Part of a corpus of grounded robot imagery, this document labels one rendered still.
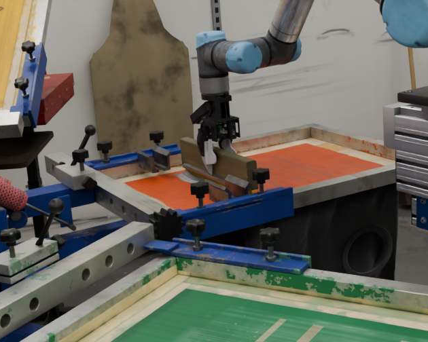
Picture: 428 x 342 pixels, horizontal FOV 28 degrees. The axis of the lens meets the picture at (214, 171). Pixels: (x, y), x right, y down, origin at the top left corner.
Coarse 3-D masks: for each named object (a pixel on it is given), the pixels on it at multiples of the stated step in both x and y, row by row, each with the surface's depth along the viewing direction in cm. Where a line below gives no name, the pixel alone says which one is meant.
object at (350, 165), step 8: (328, 160) 239; (336, 160) 238; (344, 160) 238; (352, 160) 237; (360, 160) 237; (336, 168) 230; (344, 168) 230; (352, 168) 229; (360, 168) 229; (368, 168) 228; (336, 176) 223; (304, 184) 219; (256, 192) 215; (160, 200) 214; (168, 200) 214; (176, 200) 213; (184, 200) 213; (192, 200) 212; (208, 200) 211; (176, 208) 207; (184, 208) 206
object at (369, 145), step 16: (288, 128) 266; (304, 128) 265; (320, 128) 262; (240, 144) 255; (256, 144) 257; (272, 144) 260; (336, 144) 256; (352, 144) 249; (368, 144) 242; (176, 160) 245; (112, 176) 236; (352, 176) 209; (368, 176) 210; (384, 176) 212; (304, 192) 201; (320, 192) 203; (336, 192) 206; (352, 192) 208
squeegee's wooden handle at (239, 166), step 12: (180, 144) 236; (192, 144) 229; (192, 156) 230; (216, 156) 218; (228, 156) 213; (240, 156) 211; (204, 168) 225; (216, 168) 219; (228, 168) 214; (240, 168) 208; (252, 168) 206; (252, 180) 207
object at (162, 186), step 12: (252, 156) 250; (264, 156) 249; (300, 156) 246; (312, 156) 245; (324, 156) 244; (336, 156) 243; (132, 180) 234; (144, 180) 233; (156, 180) 232; (168, 180) 231; (180, 180) 230; (144, 192) 222; (156, 192) 222; (168, 192) 221; (180, 192) 220
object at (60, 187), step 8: (56, 184) 204; (32, 192) 199; (40, 192) 198; (48, 192) 198; (56, 192) 199; (64, 192) 200; (72, 192) 201; (80, 192) 202; (88, 192) 203; (32, 200) 196; (40, 200) 197; (48, 200) 198; (72, 200) 201; (80, 200) 202; (88, 200) 203; (24, 208) 196; (40, 208) 198; (48, 208) 198; (32, 216) 197
